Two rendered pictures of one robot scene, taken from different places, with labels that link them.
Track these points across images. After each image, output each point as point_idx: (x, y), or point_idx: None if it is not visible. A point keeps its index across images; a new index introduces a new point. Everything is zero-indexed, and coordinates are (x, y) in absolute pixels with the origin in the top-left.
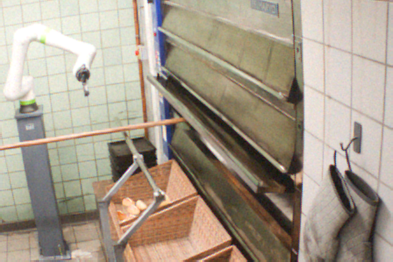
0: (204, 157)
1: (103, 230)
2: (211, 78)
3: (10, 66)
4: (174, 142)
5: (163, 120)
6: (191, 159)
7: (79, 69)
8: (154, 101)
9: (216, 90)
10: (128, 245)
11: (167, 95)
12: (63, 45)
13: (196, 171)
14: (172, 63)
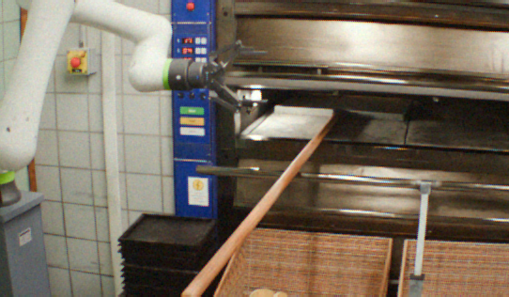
0: (405, 177)
1: None
2: (472, 42)
3: (32, 66)
4: (250, 195)
5: (312, 143)
6: (354, 197)
7: (188, 62)
8: (116, 150)
9: (499, 55)
10: None
11: (380, 85)
12: (115, 15)
13: (385, 207)
14: (274, 48)
